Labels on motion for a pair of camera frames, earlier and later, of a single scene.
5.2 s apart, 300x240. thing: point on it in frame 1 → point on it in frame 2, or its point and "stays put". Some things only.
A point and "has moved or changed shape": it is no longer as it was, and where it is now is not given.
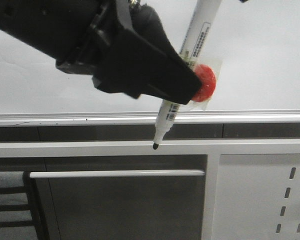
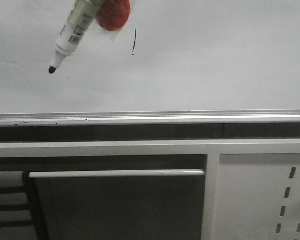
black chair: [15, 213] stays put
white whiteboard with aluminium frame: [264, 45] stays put
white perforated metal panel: [262, 197] stays put
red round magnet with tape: [209, 72] has moved or changed shape
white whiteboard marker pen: [203, 14] has moved or changed shape
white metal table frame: [211, 149] stays put
